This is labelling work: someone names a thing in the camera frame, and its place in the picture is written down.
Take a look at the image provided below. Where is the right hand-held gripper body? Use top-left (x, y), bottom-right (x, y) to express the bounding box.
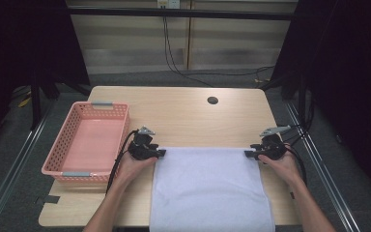
top-left (258, 125), bottom-right (292, 161)

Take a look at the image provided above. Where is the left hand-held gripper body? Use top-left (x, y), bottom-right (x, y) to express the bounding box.
top-left (128, 126), bottom-right (159, 161)

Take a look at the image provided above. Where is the white towel with blue print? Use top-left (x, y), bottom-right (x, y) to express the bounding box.
top-left (149, 146), bottom-right (276, 232)

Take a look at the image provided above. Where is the person's left hand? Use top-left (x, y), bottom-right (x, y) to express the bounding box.
top-left (114, 151), bottom-right (158, 191)

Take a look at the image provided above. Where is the person's right hand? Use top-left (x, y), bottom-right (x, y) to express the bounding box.
top-left (258, 153), bottom-right (303, 188)

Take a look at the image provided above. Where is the pink perforated plastic basket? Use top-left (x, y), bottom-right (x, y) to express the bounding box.
top-left (41, 101), bottom-right (131, 185)

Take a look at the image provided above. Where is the dark curtain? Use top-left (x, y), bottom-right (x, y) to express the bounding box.
top-left (270, 0), bottom-right (371, 194)
top-left (0, 0), bottom-right (91, 156)

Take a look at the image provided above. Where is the black tape piece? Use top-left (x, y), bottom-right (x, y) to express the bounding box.
top-left (34, 194), bottom-right (61, 206)

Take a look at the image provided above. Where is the black stand leg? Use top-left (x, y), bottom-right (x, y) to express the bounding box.
top-left (29, 72), bottom-right (43, 131)

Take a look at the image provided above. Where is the yellow object on floor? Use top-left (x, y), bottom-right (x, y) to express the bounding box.
top-left (16, 92), bottom-right (33, 109)

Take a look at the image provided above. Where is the black horizontal metal bar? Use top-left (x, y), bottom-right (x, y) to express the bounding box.
top-left (67, 7), bottom-right (299, 21)

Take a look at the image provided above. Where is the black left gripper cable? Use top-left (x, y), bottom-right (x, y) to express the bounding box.
top-left (105, 129), bottom-right (140, 195)

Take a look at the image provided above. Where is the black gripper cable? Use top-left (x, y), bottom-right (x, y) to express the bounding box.
top-left (105, 129), bottom-right (140, 195)
top-left (278, 124), bottom-right (309, 189)

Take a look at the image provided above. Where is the bundle of black cables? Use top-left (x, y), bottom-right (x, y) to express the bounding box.
top-left (283, 120), bottom-right (307, 152)

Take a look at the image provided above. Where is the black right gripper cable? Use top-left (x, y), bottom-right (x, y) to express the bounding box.
top-left (278, 124), bottom-right (309, 189)

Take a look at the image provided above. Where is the metal floor rail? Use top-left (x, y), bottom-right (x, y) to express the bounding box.
top-left (284, 100), bottom-right (363, 232)
top-left (0, 102), bottom-right (56, 232)

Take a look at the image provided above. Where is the black floor cable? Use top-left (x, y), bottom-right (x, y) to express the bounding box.
top-left (180, 65), bottom-right (276, 79)

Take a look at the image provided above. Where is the black hanging power cable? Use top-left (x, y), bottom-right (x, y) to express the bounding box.
top-left (161, 15), bottom-right (214, 88)

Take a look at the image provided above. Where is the white wall outlet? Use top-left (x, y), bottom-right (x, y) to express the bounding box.
top-left (157, 0), bottom-right (182, 10)

